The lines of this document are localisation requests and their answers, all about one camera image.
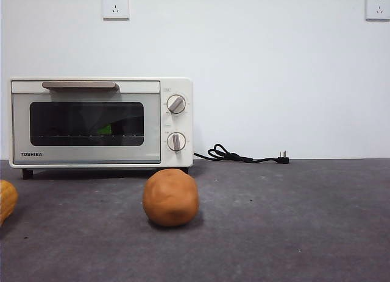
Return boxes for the purple eggplant with green cap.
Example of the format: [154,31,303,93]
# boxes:
[96,116,144,137]

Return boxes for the oven door with beige handle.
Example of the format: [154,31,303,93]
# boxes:
[10,80,161,166]

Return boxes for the round timer knob on oven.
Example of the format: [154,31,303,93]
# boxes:
[166,131,187,155]

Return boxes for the white Toshiba toaster oven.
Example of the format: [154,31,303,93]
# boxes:
[8,77,194,180]

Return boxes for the round temperature knob on oven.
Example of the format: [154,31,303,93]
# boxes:
[166,94,187,115]

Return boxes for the brown potato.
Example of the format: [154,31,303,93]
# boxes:
[142,168,200,228]

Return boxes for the yellow corn cob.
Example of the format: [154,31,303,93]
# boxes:
[0,180,19,226]

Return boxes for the black power cable with plug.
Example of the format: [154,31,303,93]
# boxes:
[194,143,291,166]

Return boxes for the metal wire oven rack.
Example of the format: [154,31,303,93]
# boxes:
[30,133,145,139]

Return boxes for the white wall socket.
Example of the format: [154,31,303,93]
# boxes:
[365,0,390,22]
[102,0,130,21]

